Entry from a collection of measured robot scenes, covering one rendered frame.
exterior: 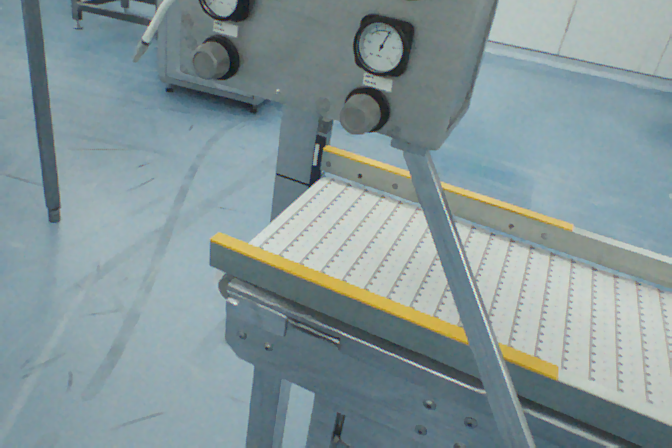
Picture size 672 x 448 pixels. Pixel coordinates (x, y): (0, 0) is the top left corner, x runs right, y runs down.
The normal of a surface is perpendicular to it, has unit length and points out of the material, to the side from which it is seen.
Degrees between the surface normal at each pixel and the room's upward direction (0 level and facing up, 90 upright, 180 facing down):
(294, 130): 90
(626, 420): 90
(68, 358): 0
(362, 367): 90
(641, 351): 0
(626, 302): 0
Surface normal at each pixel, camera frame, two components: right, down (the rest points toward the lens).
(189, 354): 0.15, -0.86
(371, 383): -0.40, 0.40
